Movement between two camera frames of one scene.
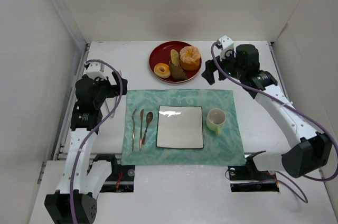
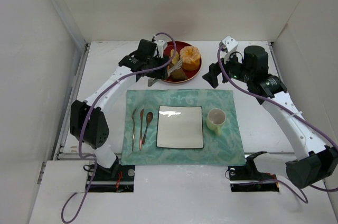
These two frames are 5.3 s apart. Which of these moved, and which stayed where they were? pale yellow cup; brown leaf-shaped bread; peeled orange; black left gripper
Moved: black left gripper
Stayed: brown leaf-shaped bread; peeled orange; pale yellow cup
